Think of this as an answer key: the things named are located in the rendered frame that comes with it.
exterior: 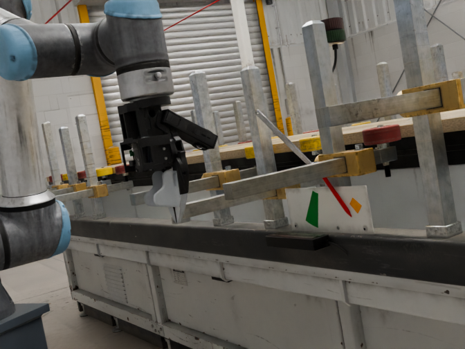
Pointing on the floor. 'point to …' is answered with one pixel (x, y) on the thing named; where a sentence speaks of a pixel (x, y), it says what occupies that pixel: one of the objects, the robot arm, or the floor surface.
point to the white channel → (242, 32)
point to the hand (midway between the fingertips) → (180, 214)
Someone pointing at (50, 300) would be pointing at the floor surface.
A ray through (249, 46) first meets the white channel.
